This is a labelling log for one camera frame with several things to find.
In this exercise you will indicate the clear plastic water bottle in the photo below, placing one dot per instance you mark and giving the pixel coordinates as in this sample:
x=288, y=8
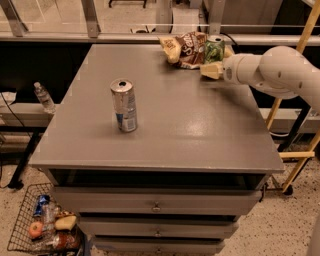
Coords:
x=44, y=98

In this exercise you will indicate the green soda can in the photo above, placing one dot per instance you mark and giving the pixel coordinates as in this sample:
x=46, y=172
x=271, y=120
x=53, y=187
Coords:
x=214, y=49

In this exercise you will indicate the red snack bag in basket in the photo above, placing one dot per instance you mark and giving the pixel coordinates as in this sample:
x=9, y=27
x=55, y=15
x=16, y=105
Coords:
x=63, y=241

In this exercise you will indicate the black wire basket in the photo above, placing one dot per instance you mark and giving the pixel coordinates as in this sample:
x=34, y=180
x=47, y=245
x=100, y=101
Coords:
x=20, y=241

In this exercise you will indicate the blue can in basket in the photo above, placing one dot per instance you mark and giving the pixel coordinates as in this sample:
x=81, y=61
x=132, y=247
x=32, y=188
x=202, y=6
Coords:
x=40, y=201

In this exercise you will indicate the grey drawer cabinet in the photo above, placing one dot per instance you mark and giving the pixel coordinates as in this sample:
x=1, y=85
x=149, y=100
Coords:
x=178, y=183

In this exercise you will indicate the brown chip bag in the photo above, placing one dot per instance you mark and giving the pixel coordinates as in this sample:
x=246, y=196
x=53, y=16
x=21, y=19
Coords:
x=185, y=51

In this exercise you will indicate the silver blue tall can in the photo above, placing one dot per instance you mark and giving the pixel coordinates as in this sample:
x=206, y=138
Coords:
x=124, y=103

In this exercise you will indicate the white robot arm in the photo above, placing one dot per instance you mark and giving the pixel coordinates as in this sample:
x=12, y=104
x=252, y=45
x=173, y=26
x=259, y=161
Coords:
x=281, y=72

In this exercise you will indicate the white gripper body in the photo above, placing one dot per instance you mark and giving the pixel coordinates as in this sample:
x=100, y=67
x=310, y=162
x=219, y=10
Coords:
x=232, y=69

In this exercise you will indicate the red apple in basket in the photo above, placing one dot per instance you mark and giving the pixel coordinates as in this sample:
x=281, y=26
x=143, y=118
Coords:
x=35, y=229

